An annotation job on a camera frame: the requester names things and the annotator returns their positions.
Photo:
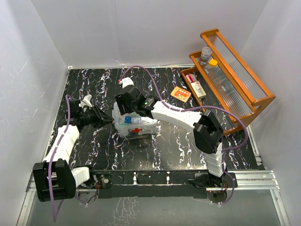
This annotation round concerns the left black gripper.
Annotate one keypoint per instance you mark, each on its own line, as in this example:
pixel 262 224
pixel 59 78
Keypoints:
pixel 106 119

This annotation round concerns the yellow capped bottle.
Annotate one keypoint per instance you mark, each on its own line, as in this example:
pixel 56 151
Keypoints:
pixel 212 62

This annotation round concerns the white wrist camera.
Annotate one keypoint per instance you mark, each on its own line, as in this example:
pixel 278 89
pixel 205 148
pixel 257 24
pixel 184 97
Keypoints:
pixel 85 102
pixel 125 82

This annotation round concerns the clear box lid with handle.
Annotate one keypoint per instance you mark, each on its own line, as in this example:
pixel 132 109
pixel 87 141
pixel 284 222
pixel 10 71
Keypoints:
pixel 116 114

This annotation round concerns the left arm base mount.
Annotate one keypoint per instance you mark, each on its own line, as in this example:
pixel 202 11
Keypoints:
pixel 98 182

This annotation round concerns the blue white spray bottle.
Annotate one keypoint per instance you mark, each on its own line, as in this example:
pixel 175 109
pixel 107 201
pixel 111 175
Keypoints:
pixel 132 120

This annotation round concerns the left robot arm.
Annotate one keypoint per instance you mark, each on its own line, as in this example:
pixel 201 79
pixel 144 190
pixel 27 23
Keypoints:
pixel 54 179

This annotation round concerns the clear first aid box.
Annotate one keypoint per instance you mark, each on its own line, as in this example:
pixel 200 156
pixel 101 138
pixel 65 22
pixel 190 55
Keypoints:
pixel 147 126

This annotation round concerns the clear jar on shelf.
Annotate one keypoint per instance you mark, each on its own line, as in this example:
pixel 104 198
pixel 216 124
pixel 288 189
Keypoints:
pixel 206 53

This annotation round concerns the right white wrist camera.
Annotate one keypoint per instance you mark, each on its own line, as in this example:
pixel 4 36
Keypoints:
pixel 125 82

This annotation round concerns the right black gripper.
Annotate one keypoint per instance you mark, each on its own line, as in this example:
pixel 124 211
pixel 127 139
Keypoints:
pixel 121 103

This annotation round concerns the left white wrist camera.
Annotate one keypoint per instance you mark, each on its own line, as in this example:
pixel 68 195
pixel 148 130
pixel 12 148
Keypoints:
pixel 85 102

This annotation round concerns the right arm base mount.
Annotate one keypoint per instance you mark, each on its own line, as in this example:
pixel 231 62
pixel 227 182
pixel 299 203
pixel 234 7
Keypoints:
pixel 207 180

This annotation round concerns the orange wooden shelf rack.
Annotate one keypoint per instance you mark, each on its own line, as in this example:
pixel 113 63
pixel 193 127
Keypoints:
pixel 234 84

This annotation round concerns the orange plaster packet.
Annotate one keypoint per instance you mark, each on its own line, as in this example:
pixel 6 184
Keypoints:
pixel 181 94

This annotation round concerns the beige medicine box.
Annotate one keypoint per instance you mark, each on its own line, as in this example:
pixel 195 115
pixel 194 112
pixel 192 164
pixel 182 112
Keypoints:
pixel 198 89

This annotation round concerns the red white medicine box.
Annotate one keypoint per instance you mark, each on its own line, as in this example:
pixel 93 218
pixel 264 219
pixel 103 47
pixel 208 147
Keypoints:
pixel 191 78

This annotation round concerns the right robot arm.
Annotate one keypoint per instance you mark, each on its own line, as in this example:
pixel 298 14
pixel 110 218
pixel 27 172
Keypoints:
pixel 205 128

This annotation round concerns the metal frame rail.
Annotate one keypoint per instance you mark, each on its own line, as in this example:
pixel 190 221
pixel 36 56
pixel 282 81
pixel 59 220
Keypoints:
pixel 255 202

